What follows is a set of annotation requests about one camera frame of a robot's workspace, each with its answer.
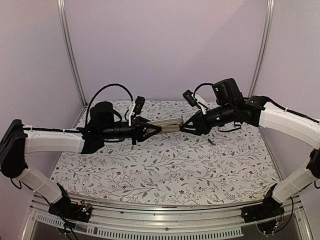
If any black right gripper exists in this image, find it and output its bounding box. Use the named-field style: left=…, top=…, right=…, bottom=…
left=177, top=102, right=235, bottom=137

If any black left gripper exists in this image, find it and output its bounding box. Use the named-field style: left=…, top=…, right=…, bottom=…
left=100, top=117, right=163, bottom=146

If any remote battery cover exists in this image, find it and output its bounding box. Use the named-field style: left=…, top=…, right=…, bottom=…
left=148, top=118, right=184, bottom=126

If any dark battery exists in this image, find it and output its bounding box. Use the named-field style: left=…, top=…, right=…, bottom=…
left=207, top=139, right=215, bottom=146

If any white remote control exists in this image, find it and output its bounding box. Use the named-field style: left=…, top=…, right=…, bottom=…
left=160, top=125, right=180, bottom=134

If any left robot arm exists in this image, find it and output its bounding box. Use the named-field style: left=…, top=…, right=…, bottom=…
left=0, top=101, right=162, bottom=217

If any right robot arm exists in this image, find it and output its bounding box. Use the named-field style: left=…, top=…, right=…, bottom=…
left=180, top=78, right=320, bottom=220

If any floral patterned table mat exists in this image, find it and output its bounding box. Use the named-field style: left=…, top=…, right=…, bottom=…
left=48, top=100, right=281, bottom=207

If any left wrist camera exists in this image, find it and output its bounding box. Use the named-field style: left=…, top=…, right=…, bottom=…
left=124, top=96, right=146, bottom=127

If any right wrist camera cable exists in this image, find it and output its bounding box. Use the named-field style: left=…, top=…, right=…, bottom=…
left=193, top=83, right=215, bottom=96

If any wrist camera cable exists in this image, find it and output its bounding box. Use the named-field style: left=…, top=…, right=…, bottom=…
left=84, top=83, right=135, bottom=126
left=193, top=83, right=215, bottom=96

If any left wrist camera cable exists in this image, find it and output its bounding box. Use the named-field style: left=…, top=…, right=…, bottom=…
left=84, top=83, right=135, bottom=126

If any front aluminium rail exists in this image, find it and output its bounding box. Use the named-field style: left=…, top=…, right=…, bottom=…
left=21, top=194, right=314, bottom=240

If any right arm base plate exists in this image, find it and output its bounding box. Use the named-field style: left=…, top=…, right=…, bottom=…
left=241, top=203, right=285, bottom=223

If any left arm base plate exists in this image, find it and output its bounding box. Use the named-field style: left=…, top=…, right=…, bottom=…
left=48, top=199, right=92, bottom=223

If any right aluminium frame post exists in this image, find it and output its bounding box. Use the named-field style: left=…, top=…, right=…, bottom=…
left=248, top=0, right=275, bottom=97

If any aluminium frame post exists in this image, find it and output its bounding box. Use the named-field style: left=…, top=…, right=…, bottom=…
left=56, top=0, right=87, bottom=107
left=248, top=0, right=275, bottom=97

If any left aluminium frame post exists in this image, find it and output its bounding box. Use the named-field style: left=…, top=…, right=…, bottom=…
left=56, top=0, right=87, bottom=107

